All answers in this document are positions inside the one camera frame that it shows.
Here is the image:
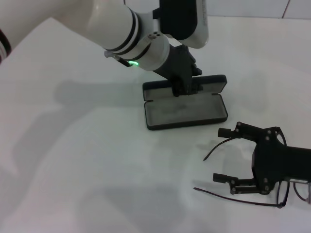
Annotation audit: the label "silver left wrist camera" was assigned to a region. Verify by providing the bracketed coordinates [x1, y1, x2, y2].
[152, 0, 209, 49]

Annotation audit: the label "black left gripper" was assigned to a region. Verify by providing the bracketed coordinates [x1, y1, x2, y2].
[153, 45, 204, 97]

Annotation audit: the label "black glasses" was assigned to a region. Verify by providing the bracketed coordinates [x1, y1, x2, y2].
[193, 128, 311, 209]

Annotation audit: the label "black cable with silver plug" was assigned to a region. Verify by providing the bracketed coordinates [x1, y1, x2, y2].
[104, 50, 131, 68]

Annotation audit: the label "black glasses case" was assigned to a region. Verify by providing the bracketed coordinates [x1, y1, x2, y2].
[142, 74, 228, 131]

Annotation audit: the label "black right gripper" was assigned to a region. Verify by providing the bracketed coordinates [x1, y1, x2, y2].
[212, 122, 311, 195]

